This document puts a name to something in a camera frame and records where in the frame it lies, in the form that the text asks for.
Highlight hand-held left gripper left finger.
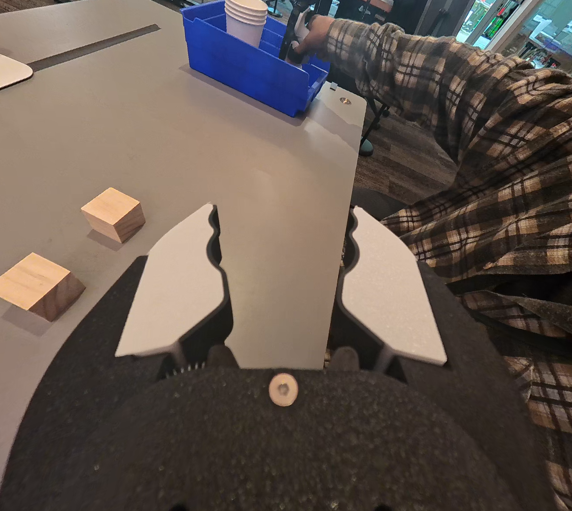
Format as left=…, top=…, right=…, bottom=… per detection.
left=115, top=203, right=235, bottom=369

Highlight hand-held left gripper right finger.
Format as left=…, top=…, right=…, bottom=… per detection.
left=327, top=205, right=448, bottom=371

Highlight stack of white paper cups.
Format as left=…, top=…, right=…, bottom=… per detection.
left=224, top=0, right=269, bottom=48

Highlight blue plastic bin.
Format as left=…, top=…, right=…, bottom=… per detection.
left=180, top=0, right=331, bottom=118

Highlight wooden cube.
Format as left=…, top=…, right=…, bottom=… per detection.
left=81, top=188, right=146, bottom=244
left=0, top=253, right=86, bottom=322

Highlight person's right forearm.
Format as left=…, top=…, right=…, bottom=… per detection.
left=325, top=18, right=541, bottom=172

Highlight person's right hand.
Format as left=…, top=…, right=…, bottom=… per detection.
left=296, top=15, right=337, bottom=60

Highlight black office chair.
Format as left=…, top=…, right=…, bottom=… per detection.
left=350, top=186, right=408, bottom=226

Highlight shelves with goods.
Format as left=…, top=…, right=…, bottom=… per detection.
left=482, top=0, right=572, bottom=73

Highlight white flat tray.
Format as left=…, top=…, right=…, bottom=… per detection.
left=0, top=54, right=35, bottom=90

